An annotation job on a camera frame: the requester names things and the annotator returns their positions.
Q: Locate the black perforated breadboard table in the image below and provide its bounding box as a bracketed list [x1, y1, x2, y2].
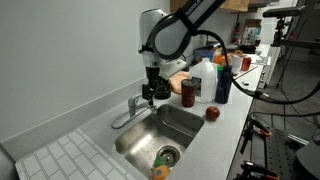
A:
[251, 128, 320, 180]

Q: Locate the black clamp with orange handle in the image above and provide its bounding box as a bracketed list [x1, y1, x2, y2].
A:
[234, 159, 281, 180]
[239, 114, 273, 154]

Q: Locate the black camera on stand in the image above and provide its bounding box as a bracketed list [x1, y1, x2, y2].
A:
[263, 5, 320, 48]

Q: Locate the colourful cardboard box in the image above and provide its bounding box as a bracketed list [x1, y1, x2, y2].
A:
[241, 18, 263, 46]

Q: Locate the red can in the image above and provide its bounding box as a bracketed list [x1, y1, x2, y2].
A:
[241, 56, 253, 72]

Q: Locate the blue container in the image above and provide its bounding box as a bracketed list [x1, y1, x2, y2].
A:
[192, 47, 216, 64]

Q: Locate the orange cloth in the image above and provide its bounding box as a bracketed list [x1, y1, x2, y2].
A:
[169, 70, 191, 95]

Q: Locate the translucent white plastic jug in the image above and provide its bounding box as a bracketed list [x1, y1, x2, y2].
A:
[188, 57, 218, 104]

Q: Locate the dark blue bottle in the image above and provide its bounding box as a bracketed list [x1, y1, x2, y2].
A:
[214, 65, 234, 104]

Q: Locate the chrome sink faucet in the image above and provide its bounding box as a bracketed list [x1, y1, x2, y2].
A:
[110, 94, 160, 130]

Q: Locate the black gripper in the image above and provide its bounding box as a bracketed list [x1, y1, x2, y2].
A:
[141, 65, 167, 109]

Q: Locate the stainless steel sink basin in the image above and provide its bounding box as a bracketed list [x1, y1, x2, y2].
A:
[113, 103, 205, 179]

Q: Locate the maroon tumbler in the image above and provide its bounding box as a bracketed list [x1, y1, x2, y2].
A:
[181, 78, 198, 108]

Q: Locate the round metal sink drain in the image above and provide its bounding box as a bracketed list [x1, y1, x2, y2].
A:
[156, 145, 181, 168]

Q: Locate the silver metal bar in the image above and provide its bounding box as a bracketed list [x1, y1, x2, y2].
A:
[287, 133, 309, 146]

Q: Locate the red fire extinguisher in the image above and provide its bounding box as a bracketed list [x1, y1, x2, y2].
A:
[232, 21, 241, 45]

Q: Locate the red apple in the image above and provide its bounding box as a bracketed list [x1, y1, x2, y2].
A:
[205, 105, 221, 122]

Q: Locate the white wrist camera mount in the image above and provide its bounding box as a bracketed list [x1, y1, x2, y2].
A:
[159, 59, 188, 81]

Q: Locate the wooden wall cabinet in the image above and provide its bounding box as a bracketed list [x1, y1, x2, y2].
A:
[169, 0, 251, 14]

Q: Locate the white tile pattern mat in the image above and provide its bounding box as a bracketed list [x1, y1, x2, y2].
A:
[14, 128, 138, 180]

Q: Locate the black round tin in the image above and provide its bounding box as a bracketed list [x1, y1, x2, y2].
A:
[154, 79, 172, 100]

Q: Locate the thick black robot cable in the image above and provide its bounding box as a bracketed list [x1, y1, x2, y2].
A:
[196, 29, 320, 106]

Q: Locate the printed paper sheet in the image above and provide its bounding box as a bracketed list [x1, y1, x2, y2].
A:
[251, 55, 272, 67]

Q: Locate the white cup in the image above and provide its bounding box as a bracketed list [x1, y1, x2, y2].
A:
[230, 53, 243, 76]

